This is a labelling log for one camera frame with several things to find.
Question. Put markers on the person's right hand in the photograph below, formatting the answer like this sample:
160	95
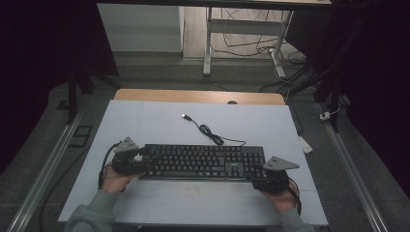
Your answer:
285	199

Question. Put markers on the black metal stand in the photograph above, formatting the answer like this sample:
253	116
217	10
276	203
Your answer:
333	106
72	96

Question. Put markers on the dark round table grommet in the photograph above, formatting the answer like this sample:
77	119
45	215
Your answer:
232	102

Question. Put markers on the small white box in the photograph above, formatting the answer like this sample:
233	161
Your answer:
325	116

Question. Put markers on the person's left hand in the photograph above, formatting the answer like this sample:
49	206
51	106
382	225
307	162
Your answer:
114	183

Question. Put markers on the dark curtain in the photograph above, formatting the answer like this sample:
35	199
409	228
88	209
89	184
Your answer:
380	80
32	64

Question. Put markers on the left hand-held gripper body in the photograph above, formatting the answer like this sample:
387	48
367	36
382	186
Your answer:
124	166

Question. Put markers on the aluminium rail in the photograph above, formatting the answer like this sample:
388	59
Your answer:
354	180
45	174

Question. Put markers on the wooden table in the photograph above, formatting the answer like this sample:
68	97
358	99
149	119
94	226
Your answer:
193	96

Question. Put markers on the white paper tag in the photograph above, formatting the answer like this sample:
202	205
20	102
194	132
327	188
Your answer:
305	145

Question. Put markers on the white cabinet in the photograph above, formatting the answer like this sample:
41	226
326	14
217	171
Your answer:
141	29

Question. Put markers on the black computer keyboard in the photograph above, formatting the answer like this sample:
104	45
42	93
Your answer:
199	161

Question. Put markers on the white board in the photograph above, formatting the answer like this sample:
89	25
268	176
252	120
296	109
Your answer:
145	122

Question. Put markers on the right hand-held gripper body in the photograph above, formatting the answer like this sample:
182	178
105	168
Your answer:
272	183

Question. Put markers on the white metal desk frame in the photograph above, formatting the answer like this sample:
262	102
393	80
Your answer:
240	26

